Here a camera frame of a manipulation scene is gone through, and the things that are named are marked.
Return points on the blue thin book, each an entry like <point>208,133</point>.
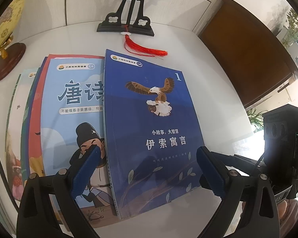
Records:
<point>42,63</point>

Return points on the light blue poetry book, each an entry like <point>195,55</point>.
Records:
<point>64,129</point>

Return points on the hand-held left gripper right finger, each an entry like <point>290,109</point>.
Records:
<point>211,173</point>

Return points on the green thin book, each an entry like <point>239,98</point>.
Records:
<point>27,109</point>

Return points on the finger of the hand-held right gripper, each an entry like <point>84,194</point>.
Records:
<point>243,160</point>

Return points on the dark blue eagle book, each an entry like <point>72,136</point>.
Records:
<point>151,119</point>

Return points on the red book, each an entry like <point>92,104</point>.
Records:
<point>37,109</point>

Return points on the yellow globe with brown base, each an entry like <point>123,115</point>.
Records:
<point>5,24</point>

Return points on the red tassel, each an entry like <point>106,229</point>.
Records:
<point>144,50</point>

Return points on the white bookshelf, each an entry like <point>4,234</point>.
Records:
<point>94,2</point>

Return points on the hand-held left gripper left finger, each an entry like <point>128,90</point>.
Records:
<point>85,173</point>

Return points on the black carved fan stand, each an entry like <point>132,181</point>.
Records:
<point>139,22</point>

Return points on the green potted plant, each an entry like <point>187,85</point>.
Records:
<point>257,120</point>

